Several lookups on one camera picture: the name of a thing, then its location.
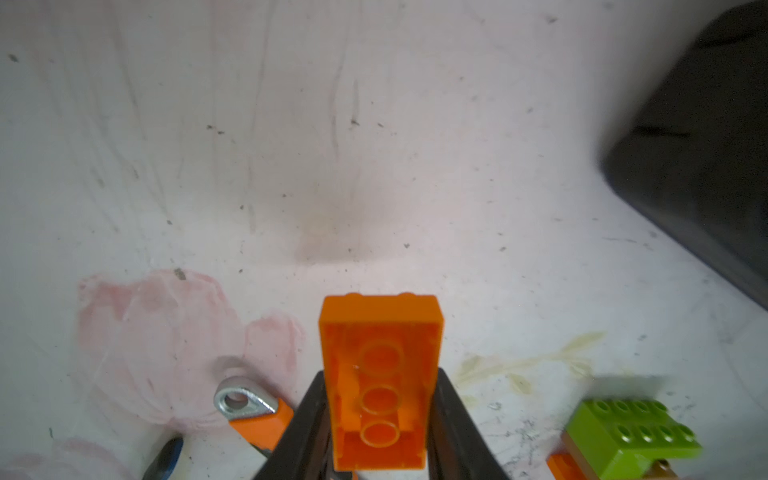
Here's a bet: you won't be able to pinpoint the black plastic carrying case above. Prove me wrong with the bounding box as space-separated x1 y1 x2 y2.
601 1 767 306

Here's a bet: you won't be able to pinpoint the tan lego plate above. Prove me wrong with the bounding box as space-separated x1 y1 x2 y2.
642 460 679 480

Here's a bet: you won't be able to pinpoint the blue handled pliers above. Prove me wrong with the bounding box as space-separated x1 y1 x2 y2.
142 437 184 480

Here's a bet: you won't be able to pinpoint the orange handled tool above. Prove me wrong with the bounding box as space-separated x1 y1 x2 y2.
213 376 294 457

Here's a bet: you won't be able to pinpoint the green long lego brick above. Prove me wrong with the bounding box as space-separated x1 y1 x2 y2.
565 398 702 479

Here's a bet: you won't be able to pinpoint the orange lego brick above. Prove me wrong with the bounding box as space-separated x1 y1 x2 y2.
318 293 444 471
547 452 587 480

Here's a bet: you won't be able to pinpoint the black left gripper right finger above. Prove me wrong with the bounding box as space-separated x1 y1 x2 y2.
427 368 508 480

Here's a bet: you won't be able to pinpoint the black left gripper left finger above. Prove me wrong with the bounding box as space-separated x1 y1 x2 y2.
253 371 332 480

